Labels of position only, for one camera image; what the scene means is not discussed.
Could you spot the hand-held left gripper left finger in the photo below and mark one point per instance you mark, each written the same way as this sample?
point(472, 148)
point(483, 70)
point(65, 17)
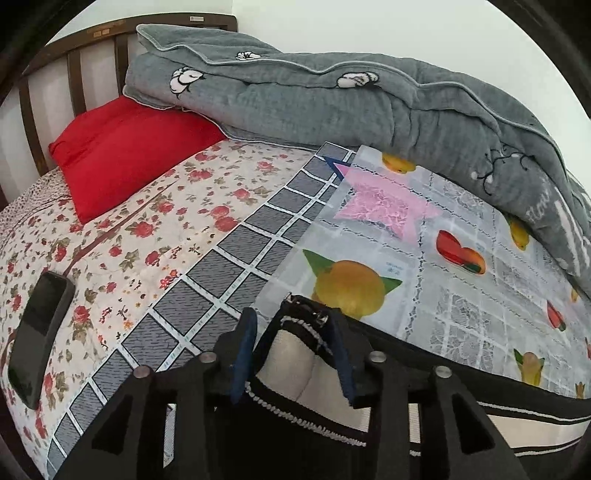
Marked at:
point(242, 357)

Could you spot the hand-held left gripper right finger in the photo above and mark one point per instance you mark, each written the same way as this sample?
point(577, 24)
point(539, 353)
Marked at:
point(345, 371)

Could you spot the black pants with white stripe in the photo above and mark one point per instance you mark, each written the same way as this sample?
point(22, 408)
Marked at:
point(295, 364)

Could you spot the fruit print plastic tablecloth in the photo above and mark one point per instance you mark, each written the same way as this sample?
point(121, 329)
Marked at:
point(461, 300)

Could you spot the floral bed sheet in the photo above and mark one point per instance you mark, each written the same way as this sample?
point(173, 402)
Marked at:
point(138, 240)

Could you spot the black phone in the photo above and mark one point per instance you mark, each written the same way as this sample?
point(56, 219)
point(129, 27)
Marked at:
point(39, 337)

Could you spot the red pillow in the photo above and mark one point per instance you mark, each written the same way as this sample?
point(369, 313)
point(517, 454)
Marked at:
point(129, 147)

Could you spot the grey quilt with white flowers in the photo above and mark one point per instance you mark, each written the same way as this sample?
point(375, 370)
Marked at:
point(323, 101)

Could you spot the dark wooden headboard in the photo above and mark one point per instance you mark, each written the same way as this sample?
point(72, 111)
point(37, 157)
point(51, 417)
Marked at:
point(75, 78)

